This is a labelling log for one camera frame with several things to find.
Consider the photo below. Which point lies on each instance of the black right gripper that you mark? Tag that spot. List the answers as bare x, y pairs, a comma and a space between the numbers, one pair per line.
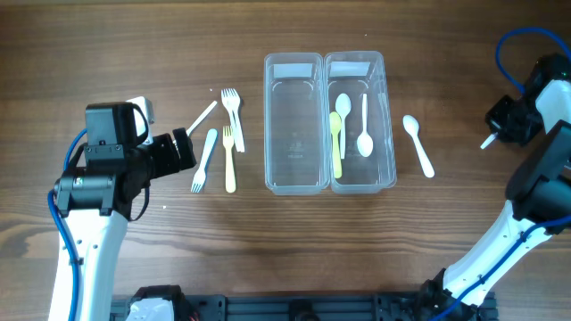
500, 119

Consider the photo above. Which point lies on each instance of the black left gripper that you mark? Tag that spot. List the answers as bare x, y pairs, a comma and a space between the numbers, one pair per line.
183, 146

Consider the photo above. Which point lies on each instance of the light blue plastic fork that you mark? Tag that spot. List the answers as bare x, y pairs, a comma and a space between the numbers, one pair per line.
200, 175

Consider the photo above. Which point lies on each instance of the yellow plastic fork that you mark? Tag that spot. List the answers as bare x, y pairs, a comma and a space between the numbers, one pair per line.
228, 143

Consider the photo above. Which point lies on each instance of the white plastic fork small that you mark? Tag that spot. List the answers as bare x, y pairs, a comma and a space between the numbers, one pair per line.
201, 118

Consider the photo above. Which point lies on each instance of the white plastic fork long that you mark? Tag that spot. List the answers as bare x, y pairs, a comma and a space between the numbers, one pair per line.
231, 101

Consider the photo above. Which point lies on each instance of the white plastic spoon thick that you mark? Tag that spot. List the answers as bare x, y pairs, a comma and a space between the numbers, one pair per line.
412, 127

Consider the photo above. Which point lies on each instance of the white plastic spoon thin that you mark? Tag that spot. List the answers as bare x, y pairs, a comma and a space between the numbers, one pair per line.
364, 142

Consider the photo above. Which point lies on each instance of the yellow plastic spoon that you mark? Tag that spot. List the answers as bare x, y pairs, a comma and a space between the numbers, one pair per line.
335, 128

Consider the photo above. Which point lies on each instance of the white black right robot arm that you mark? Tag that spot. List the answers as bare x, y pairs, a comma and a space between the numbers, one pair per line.
537, 202

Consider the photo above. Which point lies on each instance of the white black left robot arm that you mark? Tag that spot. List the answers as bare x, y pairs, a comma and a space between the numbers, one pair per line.
109, 163

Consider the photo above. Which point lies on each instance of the clear plastic container left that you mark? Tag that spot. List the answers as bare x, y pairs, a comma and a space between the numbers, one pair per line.
295, 145

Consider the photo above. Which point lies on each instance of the clear plastic container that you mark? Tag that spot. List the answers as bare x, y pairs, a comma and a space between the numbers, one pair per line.
357, 73
295, 145

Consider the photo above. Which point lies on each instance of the clear plastic container right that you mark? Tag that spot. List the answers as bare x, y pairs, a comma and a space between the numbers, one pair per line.
357, 73

